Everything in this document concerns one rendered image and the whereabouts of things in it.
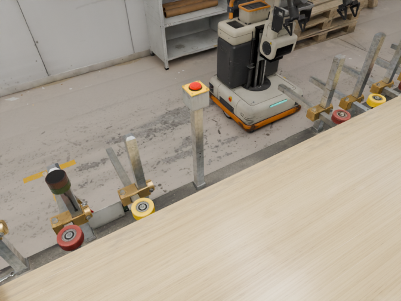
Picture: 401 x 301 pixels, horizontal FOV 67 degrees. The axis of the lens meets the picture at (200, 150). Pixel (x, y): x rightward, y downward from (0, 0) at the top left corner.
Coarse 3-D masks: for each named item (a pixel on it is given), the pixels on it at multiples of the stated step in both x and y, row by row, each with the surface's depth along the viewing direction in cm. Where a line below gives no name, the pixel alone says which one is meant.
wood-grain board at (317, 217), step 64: (384, 128) 135; (256, 192) 111; (320, 192) 110; (384, 192) 110; (64, 256) 95; (128, 256) 94; (192, 256) 94; (256, 256) 94; (320, 256) 93; (384, 256) 93
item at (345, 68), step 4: (344, 64) 190; (344, 68) 188; (348, 68) 187; (352, 68) 187; (348, 72) 187; (352, 72) 185; (356, 72) 183; (356, 76) 183; (368, 80) 177; (372, 80) 177; (368, 84) 178; (384, 88) 171; (388, 88) 170; (384, 92) 171; (388, 92) 169; (392, 92) 168; (396, 92) 168; (392, 96) 168; (396, 96) 166
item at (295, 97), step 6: (282, 84) 171; (282, 90) 170; (288, 90) 167; (288, 96) 168; (294, 96) 163; (300, 96) 163; (300, 102) 161; (306, 102) 159; (306, 108) 159; (324, 114) 151; (324, 120) 151; (330, 120) 148; (330, 126) 149
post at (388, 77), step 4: (400, 40) 157; (400, 44) 158; (400, 48) 159; (396, 52) 161; (400, 52) 159; (396, 56) 162; (400, 56) 161; (392, 60) 165; (396, 60) 163; (400, 60) 164; (392, 64) 166; (396, 64) 164; (388, 68) 168; (392, 68) 166; (396, 68) 166; (388, 72) 169; (392, 72) 167; (384, 76) 172; (388, 76) 170; (392, 76) 170; (384, 80) 173; (388, 80) 171
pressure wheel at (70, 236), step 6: (66, 228) 101; (72, 228) 101; (78, 228) 101; (60, 234) 100; (66, 234) 100; (72, 234) 100; (78, 234) 100; (60, 240) 98; (66, 240) 99; (72, 240) 98; (78, 240) 99; (60, 246) 98; (66, 246) 97; (72, 246) 98; (78, 246) 100
